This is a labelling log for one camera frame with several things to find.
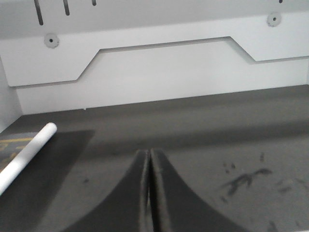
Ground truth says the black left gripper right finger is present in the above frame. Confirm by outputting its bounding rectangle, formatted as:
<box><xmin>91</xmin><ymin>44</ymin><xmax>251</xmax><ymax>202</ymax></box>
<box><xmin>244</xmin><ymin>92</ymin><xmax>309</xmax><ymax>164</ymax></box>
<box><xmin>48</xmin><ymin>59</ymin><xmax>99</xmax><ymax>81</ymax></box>
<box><xmin>150</xmin><ymin>148</ymin><xmax>246</xmax><ymax>232</ymax></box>

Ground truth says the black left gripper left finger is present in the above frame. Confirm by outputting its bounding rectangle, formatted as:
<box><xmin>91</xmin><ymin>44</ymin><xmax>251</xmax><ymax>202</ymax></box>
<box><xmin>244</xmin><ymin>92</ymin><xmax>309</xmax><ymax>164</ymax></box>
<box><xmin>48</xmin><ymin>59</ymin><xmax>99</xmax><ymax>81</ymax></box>
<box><xmin>64</xmin><ymin>150</ymin><xmax>150</xmax><ymax>232</ymax></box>

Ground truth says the rolled white poster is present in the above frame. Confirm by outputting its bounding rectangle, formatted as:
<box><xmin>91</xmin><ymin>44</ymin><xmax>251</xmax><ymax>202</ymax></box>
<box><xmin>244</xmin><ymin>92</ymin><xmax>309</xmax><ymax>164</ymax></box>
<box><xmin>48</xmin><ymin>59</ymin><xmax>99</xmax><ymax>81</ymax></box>
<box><xmin>0</xmin><ymin>122</ymin><xmax>57</xmax><ymax>194</ymax></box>

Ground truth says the white fume hood back baffle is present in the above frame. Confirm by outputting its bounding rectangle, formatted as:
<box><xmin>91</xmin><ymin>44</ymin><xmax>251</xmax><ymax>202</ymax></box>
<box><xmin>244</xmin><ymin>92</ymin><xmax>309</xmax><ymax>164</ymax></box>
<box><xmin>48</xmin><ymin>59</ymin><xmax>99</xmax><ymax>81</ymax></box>
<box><xmin>0</xmin><ymin>0</ymin><xmax>309</xmax><ymax>114</ymax></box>

